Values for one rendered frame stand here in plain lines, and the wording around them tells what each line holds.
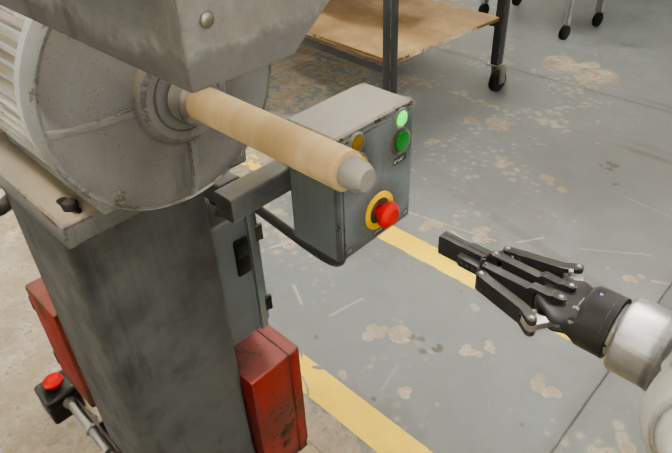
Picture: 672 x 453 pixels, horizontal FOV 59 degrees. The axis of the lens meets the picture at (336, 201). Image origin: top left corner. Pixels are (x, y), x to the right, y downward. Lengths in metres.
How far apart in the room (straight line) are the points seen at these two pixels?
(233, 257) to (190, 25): 0.79
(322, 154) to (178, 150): 0.21
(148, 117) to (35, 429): 1.55
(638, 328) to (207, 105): 0.48
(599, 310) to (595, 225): 1.90
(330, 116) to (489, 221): 1.77
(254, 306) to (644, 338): 0.65
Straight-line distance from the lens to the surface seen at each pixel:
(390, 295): 2.13
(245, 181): 0.82
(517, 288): 0.75
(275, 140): 0.46
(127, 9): 0.25
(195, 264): 0.90
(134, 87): 0.55
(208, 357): 1.03
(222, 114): 0.51
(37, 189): 0.75
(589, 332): 0.71
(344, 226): 0.81
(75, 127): 0.54
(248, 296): 1.06
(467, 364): 1.95
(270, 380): 1.14
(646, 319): 0.70
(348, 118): 0.79
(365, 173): 0.41
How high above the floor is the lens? 1.48
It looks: 35 degrees down
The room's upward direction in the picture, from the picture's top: 3 degrees counter-clockwise
